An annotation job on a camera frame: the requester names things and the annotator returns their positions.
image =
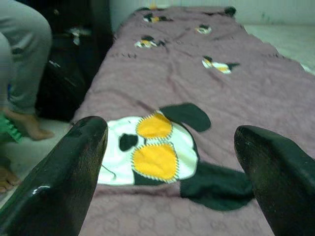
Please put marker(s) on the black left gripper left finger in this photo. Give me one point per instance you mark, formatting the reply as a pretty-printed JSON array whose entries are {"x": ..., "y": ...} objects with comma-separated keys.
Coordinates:
[{"x": 54, "y": 186}]

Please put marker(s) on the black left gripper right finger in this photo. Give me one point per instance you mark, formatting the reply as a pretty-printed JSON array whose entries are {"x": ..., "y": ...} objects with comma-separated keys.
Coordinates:
[{"x": 283, "y": 186}]

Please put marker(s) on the pink cartoon mouse blanket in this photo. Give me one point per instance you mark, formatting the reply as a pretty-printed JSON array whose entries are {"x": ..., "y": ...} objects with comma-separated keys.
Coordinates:
[{"x": 184, "y": 86}]

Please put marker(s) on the green plastic stool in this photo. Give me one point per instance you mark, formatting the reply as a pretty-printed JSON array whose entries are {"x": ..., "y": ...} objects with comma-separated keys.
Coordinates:
[{"x": 8, "y": 127}]

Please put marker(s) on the black suitcase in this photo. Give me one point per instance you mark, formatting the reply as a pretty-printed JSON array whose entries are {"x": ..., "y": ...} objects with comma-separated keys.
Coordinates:
[{"x": 69, "y": 73}]

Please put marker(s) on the person in striped shirt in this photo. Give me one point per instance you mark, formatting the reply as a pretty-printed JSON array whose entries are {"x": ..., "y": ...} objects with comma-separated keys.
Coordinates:
[{"x": 27, "y": 61}]

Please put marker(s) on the quilted beige bed mattress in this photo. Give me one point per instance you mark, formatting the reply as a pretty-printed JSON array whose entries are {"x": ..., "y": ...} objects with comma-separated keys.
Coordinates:
[{"x": 290, "y": 41}]

